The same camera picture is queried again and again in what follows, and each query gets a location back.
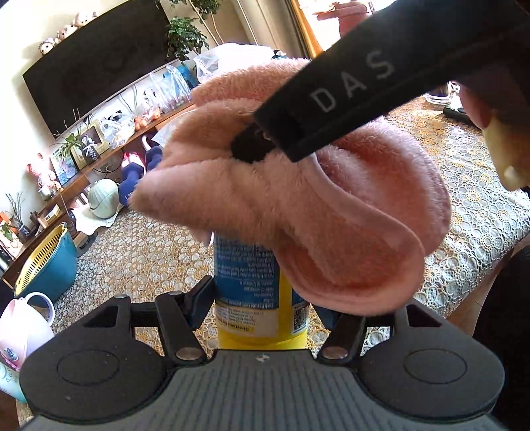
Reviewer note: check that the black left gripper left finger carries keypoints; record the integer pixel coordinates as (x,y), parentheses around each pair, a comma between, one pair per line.
(179,315)

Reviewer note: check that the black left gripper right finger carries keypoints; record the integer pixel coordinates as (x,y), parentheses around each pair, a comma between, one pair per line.
(345,340)

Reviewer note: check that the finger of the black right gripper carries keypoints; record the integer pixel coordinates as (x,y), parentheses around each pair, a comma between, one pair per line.
(251,145)

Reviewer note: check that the yellow blue spray can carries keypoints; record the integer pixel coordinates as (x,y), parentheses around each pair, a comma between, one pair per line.
(256,307)

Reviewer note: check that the person's hand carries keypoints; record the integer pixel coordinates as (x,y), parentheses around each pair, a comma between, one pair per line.
(501,124)

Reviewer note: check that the black remote control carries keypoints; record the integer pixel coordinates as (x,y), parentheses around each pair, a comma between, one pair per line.
(457,114)

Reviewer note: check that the blue dumbbell right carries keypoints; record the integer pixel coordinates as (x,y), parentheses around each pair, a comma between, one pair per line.
(153,156)

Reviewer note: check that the blue dumbbell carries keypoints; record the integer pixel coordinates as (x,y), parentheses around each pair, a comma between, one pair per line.
(130,176)
(153,156)

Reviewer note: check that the blue dumbbell left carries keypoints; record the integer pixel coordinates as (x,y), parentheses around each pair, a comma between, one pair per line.
(130,176)

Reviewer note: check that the green potted tree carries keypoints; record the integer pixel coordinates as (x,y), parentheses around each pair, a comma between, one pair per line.
(188,34)

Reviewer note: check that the white cloth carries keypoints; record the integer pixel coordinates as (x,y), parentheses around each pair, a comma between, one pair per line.
(88,223)

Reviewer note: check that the teal yellow colander basket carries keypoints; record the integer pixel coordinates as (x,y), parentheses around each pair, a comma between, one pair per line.
(51,268)

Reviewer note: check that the grey green round bowl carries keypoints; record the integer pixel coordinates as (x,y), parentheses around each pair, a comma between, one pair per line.
(103,198)

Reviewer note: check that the framed photo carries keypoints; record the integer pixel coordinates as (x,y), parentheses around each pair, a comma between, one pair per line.
(94,138)

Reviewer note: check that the pink purple lidded mug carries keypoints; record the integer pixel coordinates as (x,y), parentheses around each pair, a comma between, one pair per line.
(25,327)

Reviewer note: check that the small potted plant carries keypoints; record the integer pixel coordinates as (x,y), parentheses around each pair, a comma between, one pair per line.
(67,142)

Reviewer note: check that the wooden tv console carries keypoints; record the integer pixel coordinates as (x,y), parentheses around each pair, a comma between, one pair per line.
(77,185)

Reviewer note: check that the black wall television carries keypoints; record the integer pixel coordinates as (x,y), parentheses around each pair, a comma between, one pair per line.
(97,61)

